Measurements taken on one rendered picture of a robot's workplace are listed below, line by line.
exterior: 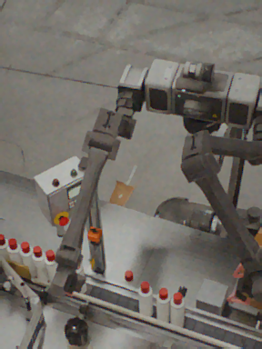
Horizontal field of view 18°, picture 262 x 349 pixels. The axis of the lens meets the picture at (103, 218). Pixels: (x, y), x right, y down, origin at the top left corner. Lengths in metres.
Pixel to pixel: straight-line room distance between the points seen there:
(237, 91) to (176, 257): 0.77
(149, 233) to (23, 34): 2.47
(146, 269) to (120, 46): 2.37
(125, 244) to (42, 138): 1.65
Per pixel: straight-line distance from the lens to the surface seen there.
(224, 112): 2.96
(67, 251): 2.58
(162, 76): 2.96
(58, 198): 2.74
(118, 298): 3.15
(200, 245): 3.33
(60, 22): 5.57
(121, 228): 3.39
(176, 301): 2.91
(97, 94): 5.05
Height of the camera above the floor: 3.60
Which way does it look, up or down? 54 degrees down
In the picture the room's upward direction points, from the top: 6 degrees counter-clockwise
